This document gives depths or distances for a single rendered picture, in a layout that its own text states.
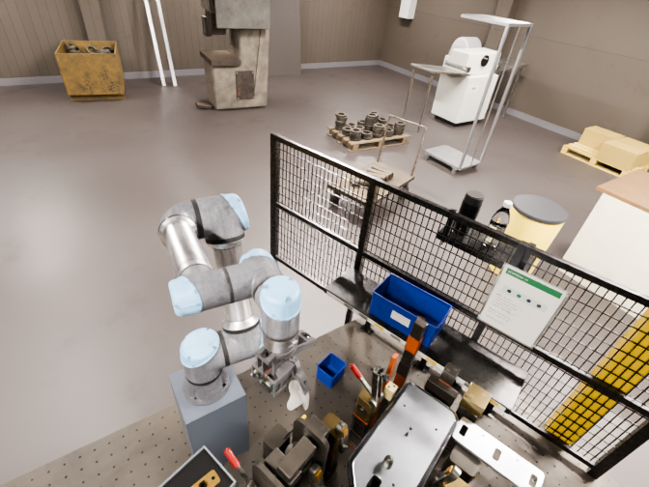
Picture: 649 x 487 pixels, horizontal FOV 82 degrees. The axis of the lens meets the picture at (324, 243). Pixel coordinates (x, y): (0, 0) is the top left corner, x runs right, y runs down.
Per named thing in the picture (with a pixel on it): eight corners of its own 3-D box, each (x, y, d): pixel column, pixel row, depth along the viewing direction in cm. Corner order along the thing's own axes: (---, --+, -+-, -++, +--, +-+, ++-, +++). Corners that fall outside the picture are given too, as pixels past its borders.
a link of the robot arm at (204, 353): (180, 358, 122) (174, 331, 114) (221, 345, 127) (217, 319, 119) (187, 389, 114) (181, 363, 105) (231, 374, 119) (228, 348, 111)
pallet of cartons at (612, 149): (647, 171, 605) (663, 148, 581) (626, 180, 568) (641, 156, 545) (581, 146, 674) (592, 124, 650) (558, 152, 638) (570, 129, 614)
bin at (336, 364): (330, 390, 172) (332, 379, 167) (314, 377, 177) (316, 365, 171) (345, 375, 179) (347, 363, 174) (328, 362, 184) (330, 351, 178)
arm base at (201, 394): (177, 377, 127) (172, 359, 121) (219, 358, 135) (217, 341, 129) (190, 414, 118) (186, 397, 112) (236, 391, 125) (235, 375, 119)
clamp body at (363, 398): (357, 454, 151) (372, 409, 130) (339, 438, 156) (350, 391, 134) (367, 443, 155) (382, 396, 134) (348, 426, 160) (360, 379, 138)
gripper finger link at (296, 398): (291, 423, 84) (274, 389, 82) (309, 405, 88) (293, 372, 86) (299, 427, 81) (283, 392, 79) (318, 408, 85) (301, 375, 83)
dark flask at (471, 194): (465, 240, 150) (481, 201, 139) (448, 231, 154) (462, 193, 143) (472, 232, 155) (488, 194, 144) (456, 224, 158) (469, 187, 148)
